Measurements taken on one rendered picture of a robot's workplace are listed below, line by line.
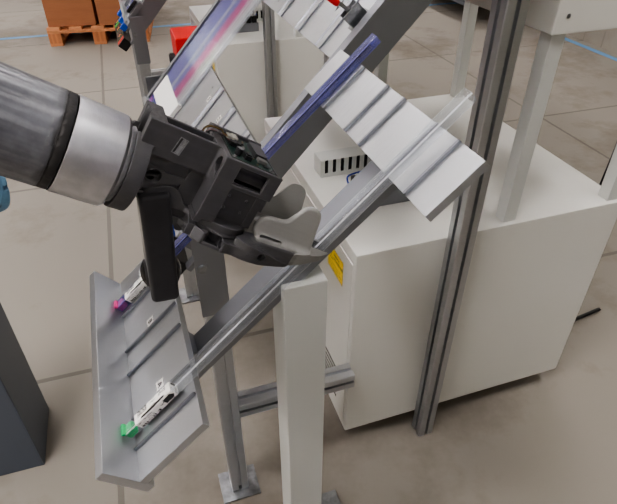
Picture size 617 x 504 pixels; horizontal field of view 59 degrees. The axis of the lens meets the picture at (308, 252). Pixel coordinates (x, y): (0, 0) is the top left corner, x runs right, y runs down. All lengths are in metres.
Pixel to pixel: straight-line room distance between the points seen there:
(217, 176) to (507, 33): 0.61
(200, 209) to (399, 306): 0.80
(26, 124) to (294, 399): 0.56
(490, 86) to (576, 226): 0.50
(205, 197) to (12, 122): 0.14
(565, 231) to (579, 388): 0.61
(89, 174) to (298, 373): 0.47
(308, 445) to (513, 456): 0.76
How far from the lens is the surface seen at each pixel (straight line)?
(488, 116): 0.98
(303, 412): 0.86
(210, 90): 1.22
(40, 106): 0.41
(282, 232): 0.49
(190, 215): 0.46
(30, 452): 1.57
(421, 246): 1.11
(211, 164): 0.44
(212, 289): 0.94
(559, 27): 1.05
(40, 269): 2.23
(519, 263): 1.31
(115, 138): 0.42
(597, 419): 1.74
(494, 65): 0.95
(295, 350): 0.75
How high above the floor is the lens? 1.25
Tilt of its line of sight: 37 degrees down
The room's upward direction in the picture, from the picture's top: straight up
